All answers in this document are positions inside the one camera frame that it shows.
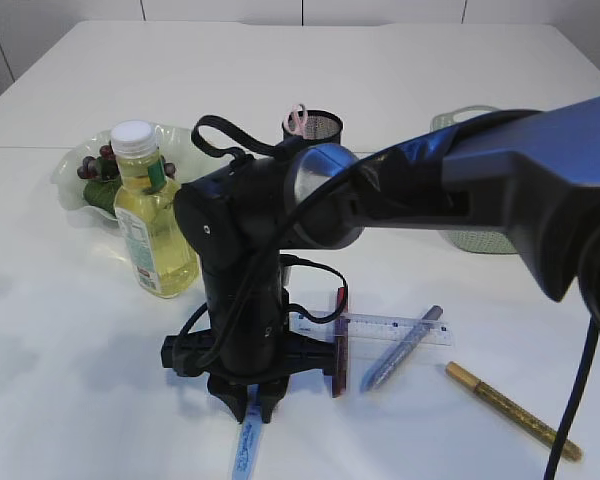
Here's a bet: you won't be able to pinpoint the black mesh pen holder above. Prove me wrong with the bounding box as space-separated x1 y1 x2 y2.
282 109 343 146

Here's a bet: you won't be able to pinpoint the purple grape bunch with leaf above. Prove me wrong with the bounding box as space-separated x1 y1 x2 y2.
76 143 177 214

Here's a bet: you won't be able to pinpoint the blue black right robot arm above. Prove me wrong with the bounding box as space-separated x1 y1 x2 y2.
161 97 600 421

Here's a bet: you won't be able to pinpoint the red glitter pen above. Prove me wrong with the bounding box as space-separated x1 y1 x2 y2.
331 287 349 398

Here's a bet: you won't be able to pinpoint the gold glitter pen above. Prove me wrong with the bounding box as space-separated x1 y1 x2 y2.
445 361 557 448

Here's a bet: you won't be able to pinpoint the pink small scissors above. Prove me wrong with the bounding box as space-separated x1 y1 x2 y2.
283 103 308 138

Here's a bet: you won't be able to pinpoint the silver glitter pen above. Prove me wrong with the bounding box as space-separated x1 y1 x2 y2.
360 305 443 393

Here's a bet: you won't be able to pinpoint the clear plastic ruler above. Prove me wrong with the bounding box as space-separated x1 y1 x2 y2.
289 313 453 346

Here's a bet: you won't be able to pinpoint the yellow tea drink bottle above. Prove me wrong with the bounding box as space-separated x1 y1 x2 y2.
110 120 199 298

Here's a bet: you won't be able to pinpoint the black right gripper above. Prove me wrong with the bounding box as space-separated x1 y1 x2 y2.
160 252 343 424

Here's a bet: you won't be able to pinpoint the green plastic woven basket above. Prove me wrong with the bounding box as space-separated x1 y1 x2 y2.
430 105 517 255

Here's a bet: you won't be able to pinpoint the blue scissors with sheath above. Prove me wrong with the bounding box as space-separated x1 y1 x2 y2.
231 389 263 480

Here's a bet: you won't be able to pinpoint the green wavy glass plate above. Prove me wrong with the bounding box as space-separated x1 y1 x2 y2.
51 122 227 222

